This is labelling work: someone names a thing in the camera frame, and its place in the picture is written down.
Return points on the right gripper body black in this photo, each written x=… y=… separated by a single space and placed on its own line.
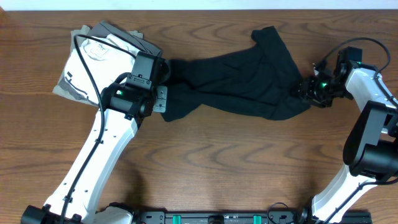
x=321 y=93

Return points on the black polo shirt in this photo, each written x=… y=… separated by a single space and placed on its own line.
x=252 y=82

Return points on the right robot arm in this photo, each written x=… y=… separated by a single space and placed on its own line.
x=370 y=151

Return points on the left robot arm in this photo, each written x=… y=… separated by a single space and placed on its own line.
x=125 y=104

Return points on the dark grey folded garment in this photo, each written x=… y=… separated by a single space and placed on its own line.
x=105 y=63

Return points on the white folded shirt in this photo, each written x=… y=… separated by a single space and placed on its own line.
x=93 y=65

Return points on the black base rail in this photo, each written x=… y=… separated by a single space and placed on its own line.
x=160 y=217

